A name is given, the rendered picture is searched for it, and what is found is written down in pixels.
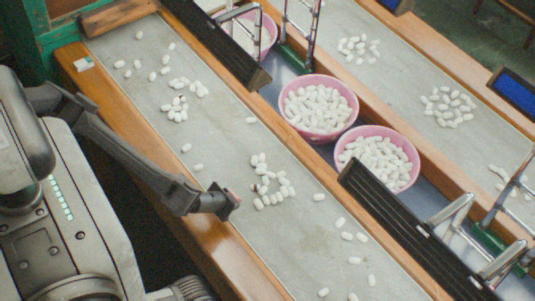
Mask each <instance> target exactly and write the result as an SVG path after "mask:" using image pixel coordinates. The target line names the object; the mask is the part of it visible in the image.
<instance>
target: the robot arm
mask: <svg viewBox="0 0 535 301"><path fill-rule="evenodd" d="M23 89H24V91H25V94H26V95H27V98H28V100H29V102H30V103H31V105H32V107H33V110H34V111H35V112H41V111H42V112H43V113H45V114H46V115H47V116H50V117H54V118H58V119H63V120H64V121H65V122H66V123H67V125H68V127H69V129H70V130H71V132H72V134H73V136H74V138H75V139H76V140H79V139H80V137H81V135H83V136H85V137H87V138H88V139H90V140H91V141H93V142H94V143H95V144H96V145H97V146H100V147H101V148H103V150H104V151H105V152H107V153H108V154H109V155H110V156H111V157H113V158H114V159H115V160H117V161H118V162H119V163H121V164H122V165H123V166H125V167H126V168H127V169H128V170H130V171H132V172H133V173H134V174H135V175H136V176H137V177H138V178H140V179H141V180H142V181H144V182H145V183H146V184H147V185H148V186H149V187H150V189H151V190H152V191H153V193H154V194H155V195H157V196H159V198H160V199H161V201H160V202H162V203H163V204H164V205H166V206H167V211H168V212H169V213H170V214H172V215H174V216H175V217H182V216H185V217H186V216H187V215H188V213H215V214H216V215H217V216H218V217H219V219H220V221H221V222H222V223H224V222H226V221H228V220H229V216H230V214H231V213H232V211H235V210H236V209H238V208H239V206H240V203H241V202H242V199H241V198H239V197H238V195H236V194H235V193H234V192H233V191H231V190H230V189H229V188H228V187H224V188H223V189H222V188H221V187H220V186H219V185H218V182H213V183H212V185H211V186H210V187H209V188H208V190H207V191H202V190H201V189H200V188H198V187H197V186H196V185H195V184H193V183H192V182H191V181H190V180H189V179H188V178H187V177H186V176H185V175H184V174H183V173H178V174H176V175H174V173H170V172H169V171H167V170H164V169H163V168H161V167H160V166H158V165H156V164H155V163H153V162H152V161H151V160H149V158H147V157H146V156H145V155H143V154H142V153H140V152H139V151H138V149H136V148H135V147H133V146H132V145H131V144H130V143H128V142H126V141H125V140H124V139H122V138H121V137H120V136H118V135H117V134H116V133H115V132H114V131H112V130H111V129H109V128H108V127H107V126H106V125H105V123H104V122H103V121H102V120H101V119H100V118H99V117H98V115H96V112H98V110H99V109H100V106H99V105H97V104H95V103H93V102H92V101H91V100H90V99H89V98H88V97H86V96H85V95H84V94H82V93H80V92H77V93H76V96H74V95H72V93H70V92H68V91H66V90H64V89H63V88H61V87H59V86H57V85H56V84H53V83H51V82H50V81H48V80H46V81H45V82H44V84H43V85H41V86H39V87H31V88H23ZM59 105H60V106H59Z"/></svg>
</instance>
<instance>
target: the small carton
mask: <svg viewBox="0 0 535 301"><path fill-rule="evenodd" d="M73 64H74V68H75V69H76V70H77V72H82V71H84V70H85V69H88V68H89V67H92V66H93V65H95V63H94V60H93V59H92V58H91V57H90V56H86V57H84V58H81V59H79V60H78V61H74V62H73Z"/></svg>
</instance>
